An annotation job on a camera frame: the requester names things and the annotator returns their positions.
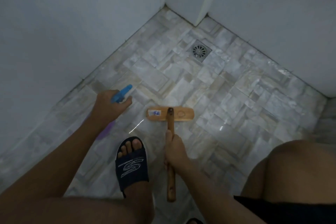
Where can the person's right hand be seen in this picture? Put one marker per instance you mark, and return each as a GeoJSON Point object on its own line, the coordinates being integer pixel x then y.
{"type": "Point", "coordinates": [176, 153]}

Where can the person's left hand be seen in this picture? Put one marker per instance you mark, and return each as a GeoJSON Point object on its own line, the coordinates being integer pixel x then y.
{"type": "Point", "coordinates": [105, 105]}

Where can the person's right thumb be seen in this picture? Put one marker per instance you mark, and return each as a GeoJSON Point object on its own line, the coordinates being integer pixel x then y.
{"type": "Point", "coordinates": [169, 137]}

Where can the person's left thumb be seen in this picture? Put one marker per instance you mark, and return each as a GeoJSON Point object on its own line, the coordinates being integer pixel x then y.
{"type": "Point", "coordinates": [124, 102]}

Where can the blue and purple spray bottle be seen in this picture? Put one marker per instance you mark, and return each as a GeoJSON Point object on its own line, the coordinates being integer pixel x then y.
{"type": "Point", "coordinates": [121, 93]}

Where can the person's left forearm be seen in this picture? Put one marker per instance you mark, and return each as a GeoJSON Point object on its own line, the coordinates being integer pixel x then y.
{"type": "Point", "coordinates": [60, 155]}

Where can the person's right forearm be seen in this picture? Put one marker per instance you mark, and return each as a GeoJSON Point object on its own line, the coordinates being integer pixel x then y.
{"type": "Point", "coordinates": [215, 195]}

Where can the dark blue slide sandal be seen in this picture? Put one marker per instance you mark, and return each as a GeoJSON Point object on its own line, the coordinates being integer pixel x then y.
{"type": "Point", "coordinates": [132, 170]}

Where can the round metal floor drain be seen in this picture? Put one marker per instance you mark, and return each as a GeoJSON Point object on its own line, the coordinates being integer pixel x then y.
{"type": "Point", "coordinates": [199, 50]}

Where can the person's left leg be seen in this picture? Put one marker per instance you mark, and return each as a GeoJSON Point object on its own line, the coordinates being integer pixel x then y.
{"type": "Point", "coordinates": [112, 210]}

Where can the person's leg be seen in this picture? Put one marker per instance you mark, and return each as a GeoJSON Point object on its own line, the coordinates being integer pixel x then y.
{"type": "Point", "coordinates": [294, 168]}
{"type": "Point", "coordinates": [112, 210]}

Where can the person's right leg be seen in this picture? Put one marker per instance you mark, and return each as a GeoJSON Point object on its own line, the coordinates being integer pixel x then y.
{"type": "Point", "coordinates": [294, 168]}

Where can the black shorts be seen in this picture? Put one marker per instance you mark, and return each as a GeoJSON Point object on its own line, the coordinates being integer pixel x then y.
{"type": "Point", "coordinates": [288, 212]}

